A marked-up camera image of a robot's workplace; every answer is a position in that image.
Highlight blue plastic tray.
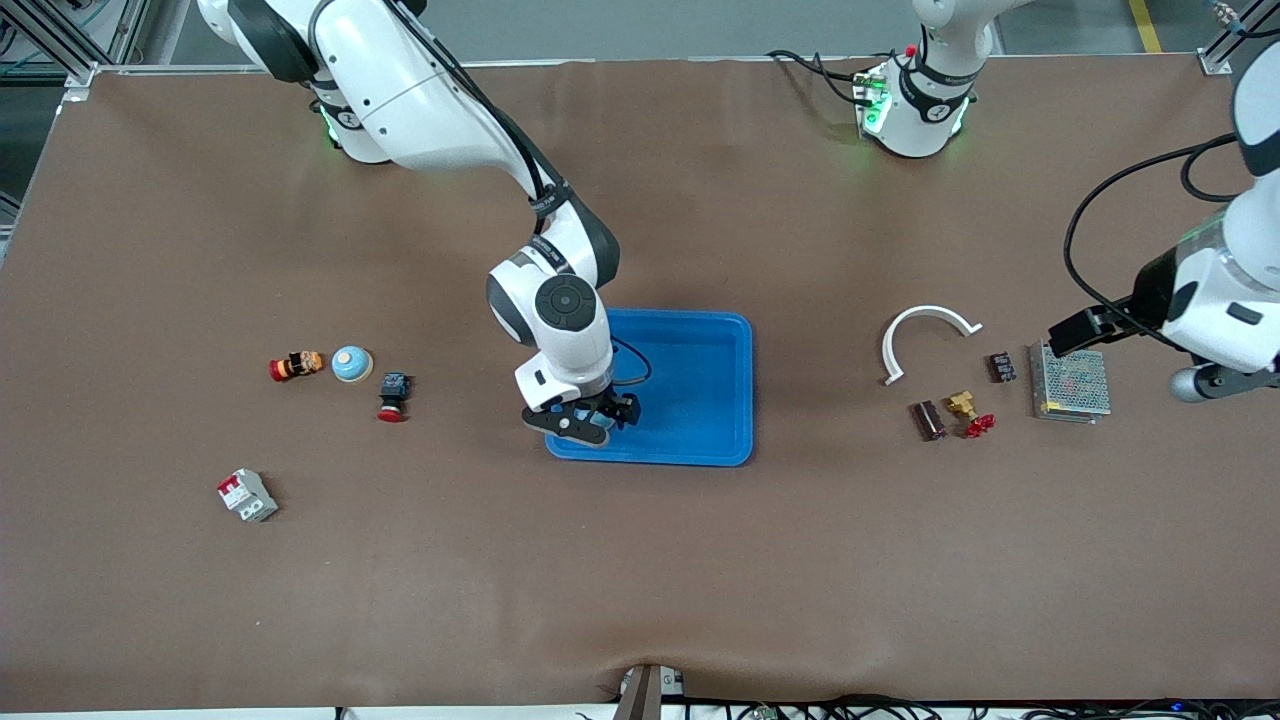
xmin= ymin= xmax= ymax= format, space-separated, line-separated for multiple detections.
xmin=545 ymin=307 xmax=754 ymax=468

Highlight metal table edge bracket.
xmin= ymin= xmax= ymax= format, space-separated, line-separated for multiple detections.
xmin=612 ymin=662 xmax=689 ymax=720

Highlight white curved plastic clamp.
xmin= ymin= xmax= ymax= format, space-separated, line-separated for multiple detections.
xmin=881 ymin=305 xmax=984 ymax=386

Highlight white red circuit breaker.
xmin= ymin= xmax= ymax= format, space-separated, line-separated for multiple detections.
xmin=217 ymin=468 xmax=279 ymax=523

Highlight brass valve red handwheel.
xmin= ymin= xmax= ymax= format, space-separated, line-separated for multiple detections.
xmin=947 ymin=390 xmax=997 ymax=439

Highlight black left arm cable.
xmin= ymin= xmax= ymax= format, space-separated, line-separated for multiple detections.
xmin=1063 ymin=133 xmax=1251 ymax=351

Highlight brown table mat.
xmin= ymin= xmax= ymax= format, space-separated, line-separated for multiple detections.
xmin=0 ymin=55 xmax=1280 ymax=713

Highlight red cap orange push button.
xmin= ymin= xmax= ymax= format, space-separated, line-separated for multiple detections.
xmin=268 ymin=350 xmax=325 ymax=383

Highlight black base cables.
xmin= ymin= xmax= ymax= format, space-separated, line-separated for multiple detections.
xmin=765 ymin=48 xmax=866 ymax=106

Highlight perforated metal power supply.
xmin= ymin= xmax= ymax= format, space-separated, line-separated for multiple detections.
xmin=1029 ymin=340 xmax=1112 ymax=425

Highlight aluminium frame profile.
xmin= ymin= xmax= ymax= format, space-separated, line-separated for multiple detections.
xmin=1198 ymin=0 xmax=1280 ymax=77
xmin=0 ymin=0 xmax=151 ymax=91

